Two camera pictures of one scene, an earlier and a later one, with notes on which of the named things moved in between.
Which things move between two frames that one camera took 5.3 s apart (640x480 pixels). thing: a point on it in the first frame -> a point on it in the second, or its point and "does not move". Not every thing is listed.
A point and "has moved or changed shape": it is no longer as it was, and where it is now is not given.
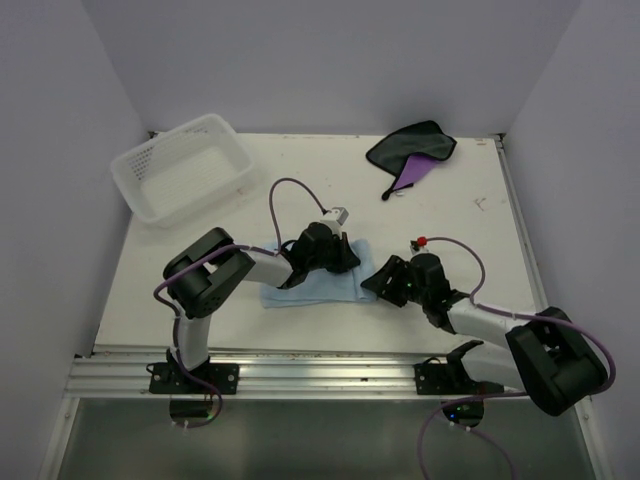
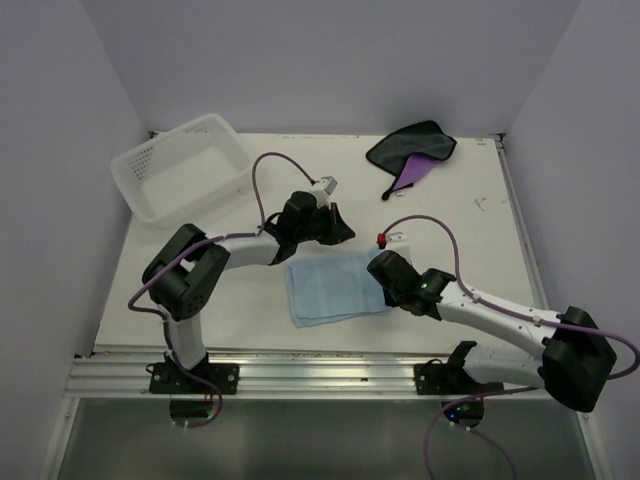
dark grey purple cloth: (410, 154) does not move
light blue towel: (354, 285) has moved or changed shape
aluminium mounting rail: (328, 373) does not move
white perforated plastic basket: (176, 172) does not move
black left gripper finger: (347, 258) -> (339, 229)
